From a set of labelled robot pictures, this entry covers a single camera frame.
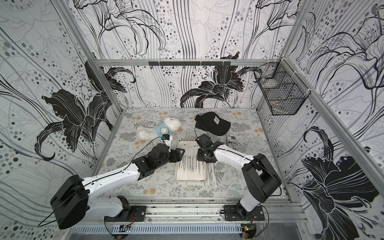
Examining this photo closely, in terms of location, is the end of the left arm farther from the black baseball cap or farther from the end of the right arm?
the black baseball cap

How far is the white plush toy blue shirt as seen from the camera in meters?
0.93

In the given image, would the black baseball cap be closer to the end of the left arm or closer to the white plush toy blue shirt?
the white plush toy blue shirt

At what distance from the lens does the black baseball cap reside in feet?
3.46

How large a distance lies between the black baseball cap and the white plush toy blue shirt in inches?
6.0


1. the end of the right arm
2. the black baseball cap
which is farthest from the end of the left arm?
the black baseball cap
